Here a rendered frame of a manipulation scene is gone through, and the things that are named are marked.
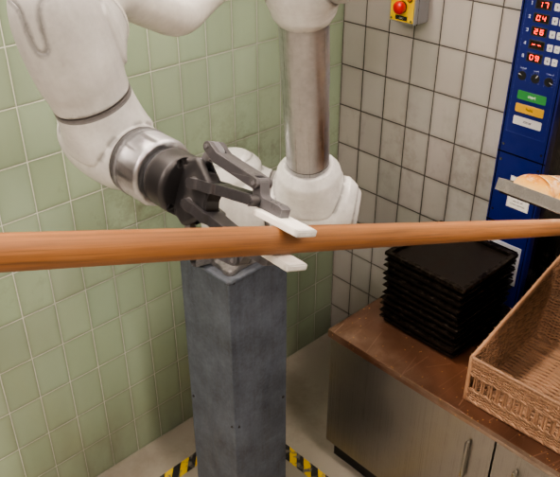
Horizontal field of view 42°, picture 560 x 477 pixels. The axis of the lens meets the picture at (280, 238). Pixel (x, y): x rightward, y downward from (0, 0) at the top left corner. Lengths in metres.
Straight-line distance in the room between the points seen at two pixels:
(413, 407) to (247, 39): 1.21
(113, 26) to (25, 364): 1.51
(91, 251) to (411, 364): 1.69
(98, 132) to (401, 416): 1.56
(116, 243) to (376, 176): 2.13
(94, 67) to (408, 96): 1.73
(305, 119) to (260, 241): 0.85
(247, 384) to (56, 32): 1.35
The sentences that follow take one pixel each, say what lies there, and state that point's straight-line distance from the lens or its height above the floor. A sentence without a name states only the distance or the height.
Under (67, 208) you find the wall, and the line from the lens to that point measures 2.11.
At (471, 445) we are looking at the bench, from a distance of 2.15.
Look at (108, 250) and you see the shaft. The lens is 0.61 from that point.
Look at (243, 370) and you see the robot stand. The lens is 1.99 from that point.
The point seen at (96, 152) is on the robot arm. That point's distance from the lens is 0.94.
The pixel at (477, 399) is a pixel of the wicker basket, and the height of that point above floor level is 0.60.
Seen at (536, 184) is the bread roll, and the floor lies 1.27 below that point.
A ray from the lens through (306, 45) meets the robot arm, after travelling 1.45.
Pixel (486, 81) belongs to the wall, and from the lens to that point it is 2.32.
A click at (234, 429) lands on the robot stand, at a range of 2.11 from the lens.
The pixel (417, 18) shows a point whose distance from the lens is 2.36.
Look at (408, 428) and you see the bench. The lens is 2.28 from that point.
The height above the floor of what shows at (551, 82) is 1.33.
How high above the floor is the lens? 2.00
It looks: 31 degrees down
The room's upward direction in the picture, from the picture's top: straight up
